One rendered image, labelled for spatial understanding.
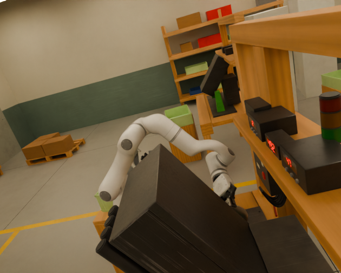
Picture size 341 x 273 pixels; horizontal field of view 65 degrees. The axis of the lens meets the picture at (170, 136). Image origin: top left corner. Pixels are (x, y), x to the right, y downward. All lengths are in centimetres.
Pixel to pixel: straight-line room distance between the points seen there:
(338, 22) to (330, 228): 41
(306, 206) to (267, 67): 57
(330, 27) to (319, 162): 30
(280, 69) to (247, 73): 44
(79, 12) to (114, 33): 106
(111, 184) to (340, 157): 114
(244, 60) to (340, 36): 92
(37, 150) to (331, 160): 663
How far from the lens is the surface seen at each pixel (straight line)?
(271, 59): 109
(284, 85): 113
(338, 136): 83
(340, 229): 66
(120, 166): 147
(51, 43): 876
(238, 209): 123
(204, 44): 736
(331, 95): 80
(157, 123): 128
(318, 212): 70
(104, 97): 846
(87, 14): 832
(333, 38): 66
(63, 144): 656
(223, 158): 131
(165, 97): 812
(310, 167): 71
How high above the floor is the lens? 199
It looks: 20 degrees down
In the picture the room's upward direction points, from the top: 16 degrees counter-clockwise
